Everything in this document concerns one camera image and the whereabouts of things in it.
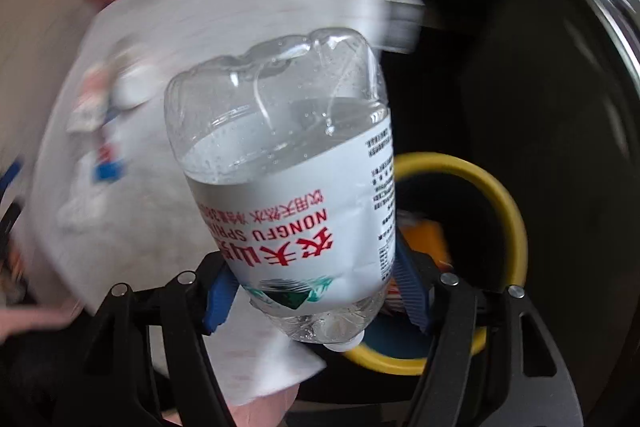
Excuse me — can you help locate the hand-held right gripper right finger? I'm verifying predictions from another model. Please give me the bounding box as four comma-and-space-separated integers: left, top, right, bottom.
394, 246, 587, 427

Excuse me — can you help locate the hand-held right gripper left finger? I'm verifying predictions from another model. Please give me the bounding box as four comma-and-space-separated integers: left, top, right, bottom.
52, 251, 240, 427

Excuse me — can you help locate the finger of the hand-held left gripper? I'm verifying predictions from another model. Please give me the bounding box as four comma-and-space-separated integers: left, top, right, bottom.
0, 159, 25, 253

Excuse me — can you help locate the yellow rimmed trash bin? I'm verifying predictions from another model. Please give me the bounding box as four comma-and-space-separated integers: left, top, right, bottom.
345, 152, 528, 375

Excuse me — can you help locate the clear plastic water bottle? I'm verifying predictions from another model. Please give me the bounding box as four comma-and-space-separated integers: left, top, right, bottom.
164, 28, 398, 353

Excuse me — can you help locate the red and white milk carton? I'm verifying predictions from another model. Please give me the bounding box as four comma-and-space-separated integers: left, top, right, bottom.
67, 57, 148, 130

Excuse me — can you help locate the person's left forearm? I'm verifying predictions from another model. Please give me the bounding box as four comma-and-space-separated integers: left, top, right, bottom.
0, 299, 83, 344

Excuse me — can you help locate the white dotted tablecloth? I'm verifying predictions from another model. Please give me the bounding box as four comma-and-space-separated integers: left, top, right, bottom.
22, 0, 426, 395

